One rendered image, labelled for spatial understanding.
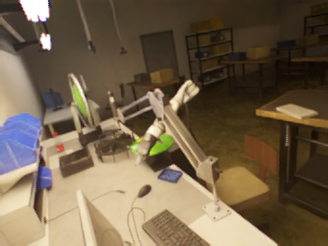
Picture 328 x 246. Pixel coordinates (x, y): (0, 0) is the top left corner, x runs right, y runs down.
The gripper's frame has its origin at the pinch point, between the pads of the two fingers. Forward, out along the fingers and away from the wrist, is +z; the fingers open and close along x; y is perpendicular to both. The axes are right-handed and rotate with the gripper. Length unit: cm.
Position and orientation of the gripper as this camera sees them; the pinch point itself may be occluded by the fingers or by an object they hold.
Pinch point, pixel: (135, 165)
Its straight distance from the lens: 109.1
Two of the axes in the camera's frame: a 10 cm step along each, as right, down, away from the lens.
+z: -5.3, 7.9, -3.1
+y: -2.2, -4.8, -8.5
